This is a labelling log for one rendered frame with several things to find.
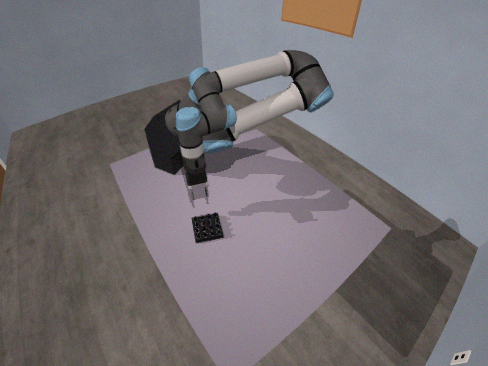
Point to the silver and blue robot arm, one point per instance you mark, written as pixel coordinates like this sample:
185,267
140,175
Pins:
309,89

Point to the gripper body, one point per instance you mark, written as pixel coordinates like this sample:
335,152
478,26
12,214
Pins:
194,174

